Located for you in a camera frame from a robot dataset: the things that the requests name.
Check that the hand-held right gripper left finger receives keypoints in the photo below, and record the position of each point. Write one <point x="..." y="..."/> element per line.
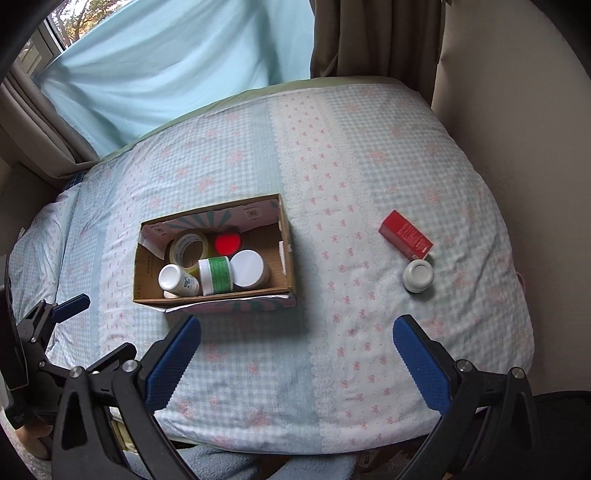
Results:
<point x="173" y="360"/>

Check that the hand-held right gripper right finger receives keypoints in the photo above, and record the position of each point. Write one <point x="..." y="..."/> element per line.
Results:
<point x="422" y="364"/>

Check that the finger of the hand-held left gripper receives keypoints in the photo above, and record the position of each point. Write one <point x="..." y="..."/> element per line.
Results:
<point x="69" y="307"/>
<point x="104" y="357"/>

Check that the white bottle with blue label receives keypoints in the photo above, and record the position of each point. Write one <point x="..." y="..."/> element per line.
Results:
<point x="178" y="280"/>

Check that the small white jar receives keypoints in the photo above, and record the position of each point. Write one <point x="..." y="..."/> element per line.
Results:
<point x="418" y="275"/>

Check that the white bottle with green label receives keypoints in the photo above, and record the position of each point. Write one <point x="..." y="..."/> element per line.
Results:
<point x="214" y="276"/>

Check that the cardboard box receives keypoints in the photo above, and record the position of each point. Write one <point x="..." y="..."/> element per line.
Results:
<point x="212" y="258"/>

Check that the yellow tape roll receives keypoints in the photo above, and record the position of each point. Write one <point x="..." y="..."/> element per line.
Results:
<point x="189" y="247"/>

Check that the jar with wide white lid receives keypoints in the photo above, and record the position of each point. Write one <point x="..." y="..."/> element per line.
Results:
<point x="249" y="270"/>

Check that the jar with red lid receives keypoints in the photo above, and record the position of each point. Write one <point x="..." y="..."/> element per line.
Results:
<point x="227" y="243"/>

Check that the small red carton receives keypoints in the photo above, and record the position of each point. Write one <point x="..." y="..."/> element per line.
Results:
<point x="406" y="234"/>

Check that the person's left hand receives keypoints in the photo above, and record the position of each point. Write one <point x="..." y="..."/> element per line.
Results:
<point x="34" y="438"/>

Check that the light blue fleece cloth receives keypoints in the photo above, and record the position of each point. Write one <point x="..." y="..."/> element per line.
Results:
<point x="231" y="466"/>

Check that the brown curtain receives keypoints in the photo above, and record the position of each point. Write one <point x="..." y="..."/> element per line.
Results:
<point x="41" y="124"/>
<point x="369" y="37"/>

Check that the light blue hanging cloth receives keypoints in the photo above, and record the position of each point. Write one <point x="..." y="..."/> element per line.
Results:
<point x="175" y="64"/>

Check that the window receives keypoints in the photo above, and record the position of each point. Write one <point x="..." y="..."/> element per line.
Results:
<point x="69" y="23"/>

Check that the beige padded wall panel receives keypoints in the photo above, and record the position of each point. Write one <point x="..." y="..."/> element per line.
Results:
<point x="521" y="115"/>

